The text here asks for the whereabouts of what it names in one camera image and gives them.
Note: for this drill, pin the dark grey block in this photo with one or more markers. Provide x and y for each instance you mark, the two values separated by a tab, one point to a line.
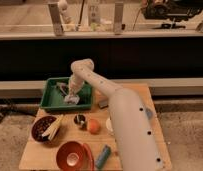
103	104

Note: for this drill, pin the wooden board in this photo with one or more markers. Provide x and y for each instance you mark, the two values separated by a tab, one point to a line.
42	156

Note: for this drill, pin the green plastic tray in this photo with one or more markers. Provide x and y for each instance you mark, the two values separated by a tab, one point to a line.
53	98

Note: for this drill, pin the orange fruit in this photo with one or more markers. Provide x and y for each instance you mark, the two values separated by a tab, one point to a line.
93	126

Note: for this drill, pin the right grey post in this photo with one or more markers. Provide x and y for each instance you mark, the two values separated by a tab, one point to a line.
118	16

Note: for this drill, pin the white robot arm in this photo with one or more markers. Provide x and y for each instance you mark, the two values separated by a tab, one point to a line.
134	137

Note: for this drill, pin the white round cup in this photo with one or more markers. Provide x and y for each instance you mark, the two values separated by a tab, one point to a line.
109	125

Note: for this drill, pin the dark brown bowl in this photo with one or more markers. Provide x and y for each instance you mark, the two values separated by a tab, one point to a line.
40	127

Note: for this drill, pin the small dark metal cup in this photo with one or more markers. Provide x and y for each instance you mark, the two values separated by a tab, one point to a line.
80	121

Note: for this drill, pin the grey white towel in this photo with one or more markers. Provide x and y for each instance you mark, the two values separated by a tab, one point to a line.
68	98

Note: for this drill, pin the grey post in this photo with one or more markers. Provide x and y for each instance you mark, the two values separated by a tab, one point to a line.
55	18
118	16

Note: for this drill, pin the red lacquer bowl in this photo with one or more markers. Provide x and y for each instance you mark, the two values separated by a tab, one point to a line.
71	156

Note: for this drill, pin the blue green cylinder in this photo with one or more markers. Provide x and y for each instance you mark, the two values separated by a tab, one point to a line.
103	156

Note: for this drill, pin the left grey post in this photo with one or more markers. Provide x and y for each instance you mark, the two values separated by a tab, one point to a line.
55	18

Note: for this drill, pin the black machine in background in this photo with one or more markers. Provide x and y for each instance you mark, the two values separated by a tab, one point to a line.
174	10

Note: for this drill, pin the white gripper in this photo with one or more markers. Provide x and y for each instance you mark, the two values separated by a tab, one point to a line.
75	84

